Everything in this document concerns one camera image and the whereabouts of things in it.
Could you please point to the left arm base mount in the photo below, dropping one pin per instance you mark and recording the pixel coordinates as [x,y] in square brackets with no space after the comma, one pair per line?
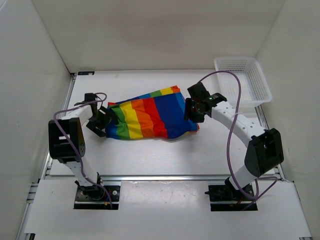
[95,198]

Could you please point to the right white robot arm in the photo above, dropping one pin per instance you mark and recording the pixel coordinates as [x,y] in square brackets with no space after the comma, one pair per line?
[264,149]

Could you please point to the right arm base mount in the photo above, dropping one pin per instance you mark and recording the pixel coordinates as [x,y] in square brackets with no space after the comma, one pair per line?
[225,198]

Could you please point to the aluminium front rail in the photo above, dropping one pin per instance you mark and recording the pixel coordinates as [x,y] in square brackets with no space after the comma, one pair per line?
[135,178]

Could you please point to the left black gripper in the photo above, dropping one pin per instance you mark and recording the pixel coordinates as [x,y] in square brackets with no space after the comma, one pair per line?
[107,117]

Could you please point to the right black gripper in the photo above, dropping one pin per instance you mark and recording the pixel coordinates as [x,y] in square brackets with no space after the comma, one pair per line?
[188,115]

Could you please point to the white plastic basket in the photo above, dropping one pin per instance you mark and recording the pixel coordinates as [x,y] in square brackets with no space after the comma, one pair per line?
[254,87]

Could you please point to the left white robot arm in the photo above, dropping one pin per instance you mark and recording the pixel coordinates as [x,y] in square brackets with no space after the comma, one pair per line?
[66,139]

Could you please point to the aluminium left side rail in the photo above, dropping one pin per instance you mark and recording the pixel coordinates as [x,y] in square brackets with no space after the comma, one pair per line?
[45,166]

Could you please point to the rainbow striped shorts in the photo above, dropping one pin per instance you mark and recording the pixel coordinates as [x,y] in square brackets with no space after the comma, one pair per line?
[158,114]

